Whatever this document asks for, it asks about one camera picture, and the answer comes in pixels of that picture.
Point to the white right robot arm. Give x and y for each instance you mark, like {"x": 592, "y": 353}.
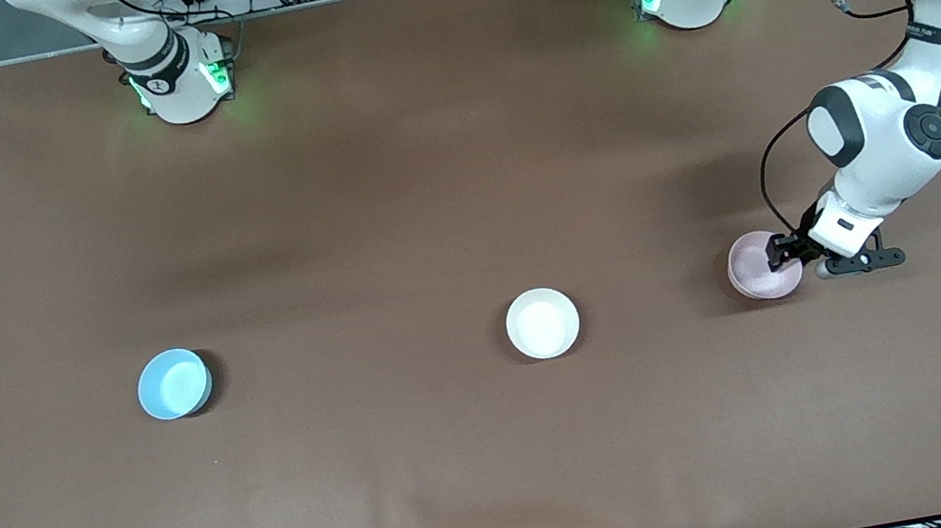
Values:
{"x": 182, "y": 97}

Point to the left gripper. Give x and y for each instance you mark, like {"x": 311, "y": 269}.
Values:
{"x": 801, "y": 245}

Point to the white bowl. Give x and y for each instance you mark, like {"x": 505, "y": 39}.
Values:
{"x": 543, "y": 324}

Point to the pink bowl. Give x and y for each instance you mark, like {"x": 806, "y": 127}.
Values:
{"x": 753, "y": 272}

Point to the light blue bowl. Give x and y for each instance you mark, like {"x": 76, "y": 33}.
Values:
{"x": 174, "y": 384}

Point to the brown table mat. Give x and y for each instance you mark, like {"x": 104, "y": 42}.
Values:
{"x": 504, "y": 452}

